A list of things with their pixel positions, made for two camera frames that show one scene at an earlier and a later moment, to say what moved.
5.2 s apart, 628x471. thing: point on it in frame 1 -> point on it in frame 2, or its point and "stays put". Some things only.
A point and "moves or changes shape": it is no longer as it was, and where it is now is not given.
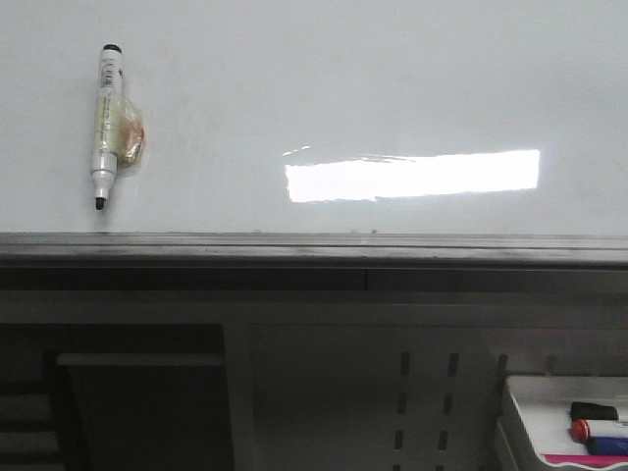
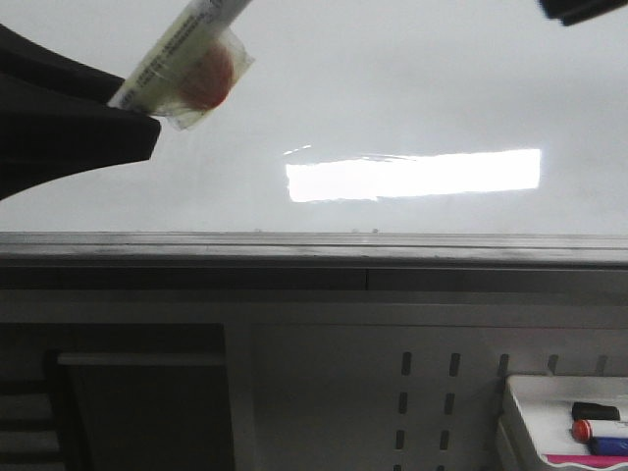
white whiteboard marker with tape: x=122 y=135 moves or changes shape
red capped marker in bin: x=581 y=430 stays put
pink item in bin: x=588 y=459 stays put
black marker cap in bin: x=583 y=410 stays put
